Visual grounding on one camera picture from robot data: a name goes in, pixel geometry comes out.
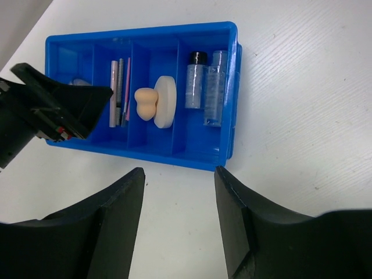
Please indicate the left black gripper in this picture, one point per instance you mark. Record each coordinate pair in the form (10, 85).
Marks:
(44, 108)

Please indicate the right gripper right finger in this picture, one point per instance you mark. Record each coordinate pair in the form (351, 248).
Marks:
(262, 239)

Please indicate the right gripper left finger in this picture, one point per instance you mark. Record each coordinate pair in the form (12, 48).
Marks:
(93, 238)

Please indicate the beige concealer stick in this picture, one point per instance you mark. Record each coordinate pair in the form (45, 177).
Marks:
(113, 93)

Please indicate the pink makeup brush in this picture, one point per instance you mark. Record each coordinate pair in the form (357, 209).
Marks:
(126, 95)

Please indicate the checkered eyeliner pen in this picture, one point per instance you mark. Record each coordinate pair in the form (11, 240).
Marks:
(119, 90)

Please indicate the orange makeup sponge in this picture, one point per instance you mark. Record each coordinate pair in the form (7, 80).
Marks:
(146, 99)

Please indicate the white round powder puff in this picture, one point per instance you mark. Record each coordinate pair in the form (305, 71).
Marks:
(167, 100)

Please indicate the blue plastic organizer tray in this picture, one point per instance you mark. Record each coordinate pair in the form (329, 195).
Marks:
(154, 52)

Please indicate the small black-capped clear bottle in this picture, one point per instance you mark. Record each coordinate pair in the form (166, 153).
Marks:
(195, 79)

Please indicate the clear plastic bottle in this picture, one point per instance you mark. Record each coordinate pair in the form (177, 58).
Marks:
(215, 89)

